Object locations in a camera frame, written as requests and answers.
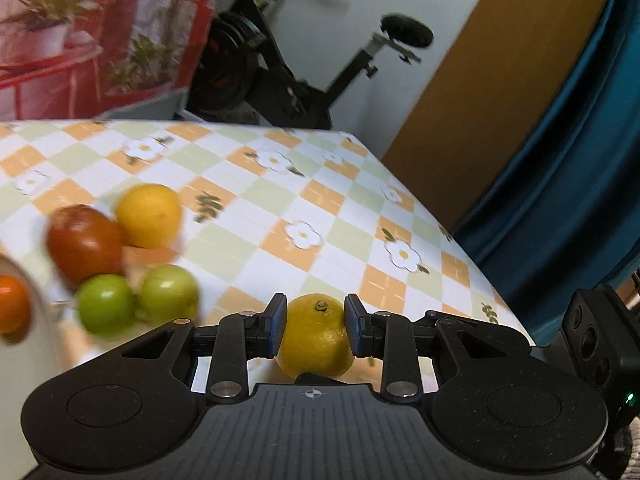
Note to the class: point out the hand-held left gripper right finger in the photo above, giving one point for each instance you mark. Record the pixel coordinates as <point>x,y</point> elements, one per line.
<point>354,330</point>

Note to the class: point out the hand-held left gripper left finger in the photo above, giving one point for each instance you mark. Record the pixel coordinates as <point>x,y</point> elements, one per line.
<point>278,330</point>

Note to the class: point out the yellow lemon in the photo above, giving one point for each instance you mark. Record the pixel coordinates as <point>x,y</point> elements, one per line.
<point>148,215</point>
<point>315,340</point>

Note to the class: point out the red apple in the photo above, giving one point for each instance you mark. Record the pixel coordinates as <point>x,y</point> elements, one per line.
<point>82,245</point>

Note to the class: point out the checkered floral tablecloth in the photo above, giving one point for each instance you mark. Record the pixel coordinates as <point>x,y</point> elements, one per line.
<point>340,240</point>

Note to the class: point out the small green apple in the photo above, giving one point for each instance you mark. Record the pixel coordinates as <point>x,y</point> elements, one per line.
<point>106,305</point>
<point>167,292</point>

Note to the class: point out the teal curtain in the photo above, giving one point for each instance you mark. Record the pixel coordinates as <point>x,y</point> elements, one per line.
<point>575,160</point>

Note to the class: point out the black exercise bike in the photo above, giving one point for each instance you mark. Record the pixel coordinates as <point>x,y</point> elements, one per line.
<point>235,75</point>

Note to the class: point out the orange tangerine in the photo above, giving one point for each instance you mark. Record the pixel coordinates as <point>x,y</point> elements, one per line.
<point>10,305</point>

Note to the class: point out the brown wooden door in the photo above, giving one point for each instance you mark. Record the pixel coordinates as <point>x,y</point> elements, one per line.
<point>500,85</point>

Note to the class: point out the pink printed backdrop cloth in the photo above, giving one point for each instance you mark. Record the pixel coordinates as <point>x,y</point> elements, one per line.
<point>50,15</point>

